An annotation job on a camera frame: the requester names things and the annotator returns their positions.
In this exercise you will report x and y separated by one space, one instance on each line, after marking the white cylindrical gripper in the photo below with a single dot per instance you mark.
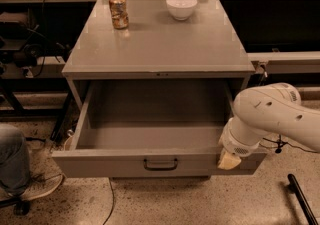
234 144

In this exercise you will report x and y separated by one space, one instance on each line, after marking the grey top drawer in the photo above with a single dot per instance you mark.
152 128

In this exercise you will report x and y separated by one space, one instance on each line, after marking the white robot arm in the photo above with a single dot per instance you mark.
260 111

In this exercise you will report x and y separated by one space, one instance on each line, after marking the grey metal drawer cabinet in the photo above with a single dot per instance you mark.
157 47

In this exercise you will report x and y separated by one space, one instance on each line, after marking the black tube bottom right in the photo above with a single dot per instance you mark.
297 191

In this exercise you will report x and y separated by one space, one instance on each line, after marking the white ceramic bowl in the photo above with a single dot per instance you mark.
181 9

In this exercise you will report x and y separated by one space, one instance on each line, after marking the grey sneaker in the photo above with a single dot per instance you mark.
39 187

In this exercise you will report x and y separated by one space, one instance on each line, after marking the orange crushed soda can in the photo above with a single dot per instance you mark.
119 13

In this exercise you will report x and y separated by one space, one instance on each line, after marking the black office chair base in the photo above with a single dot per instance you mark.
21 207

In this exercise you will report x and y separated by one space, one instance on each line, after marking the person's leg in jeans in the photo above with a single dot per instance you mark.
14 161

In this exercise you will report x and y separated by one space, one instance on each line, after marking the dark machinery on left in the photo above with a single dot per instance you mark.
23 48

